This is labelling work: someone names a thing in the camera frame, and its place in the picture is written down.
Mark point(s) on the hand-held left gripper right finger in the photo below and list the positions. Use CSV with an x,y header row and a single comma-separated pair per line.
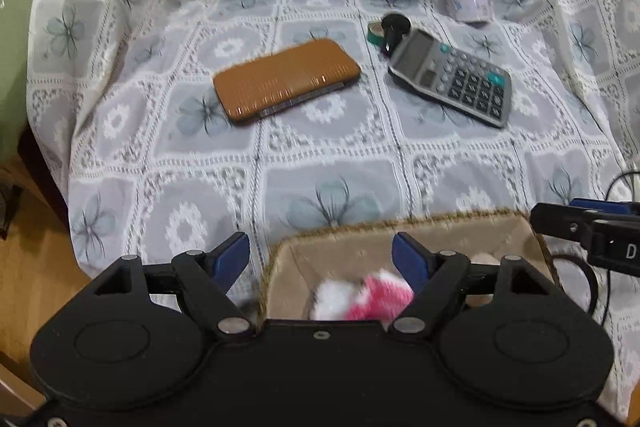
x,y
407,257

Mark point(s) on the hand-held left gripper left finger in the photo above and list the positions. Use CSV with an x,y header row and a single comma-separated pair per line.
x,y
233,257

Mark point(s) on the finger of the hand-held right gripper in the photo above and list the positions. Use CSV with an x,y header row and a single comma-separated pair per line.
x,y
605,208
560,217

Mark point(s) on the pink and white plush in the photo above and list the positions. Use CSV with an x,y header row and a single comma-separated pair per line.
x,y
370,296

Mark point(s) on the woven basket beige liner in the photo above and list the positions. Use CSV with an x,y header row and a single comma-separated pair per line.
x,y
300,267

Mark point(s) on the white floral lace tablecloth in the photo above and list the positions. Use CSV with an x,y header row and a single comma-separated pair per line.
x,y
350,147

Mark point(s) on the grey calculator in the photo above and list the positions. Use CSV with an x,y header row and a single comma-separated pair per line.
x,y
450,77

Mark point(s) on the brown leather case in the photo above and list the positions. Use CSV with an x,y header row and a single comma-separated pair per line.
x,y
285,79

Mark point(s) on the green tape roll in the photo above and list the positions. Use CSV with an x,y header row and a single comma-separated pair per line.
x,y
374,35

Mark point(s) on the black round pompom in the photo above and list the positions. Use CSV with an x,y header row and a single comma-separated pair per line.
x,y
395,27

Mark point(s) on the dark object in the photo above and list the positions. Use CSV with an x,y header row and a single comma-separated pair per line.
x,y
7,209

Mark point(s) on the green cushion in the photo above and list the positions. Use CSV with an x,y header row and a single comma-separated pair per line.
x,y
15,57

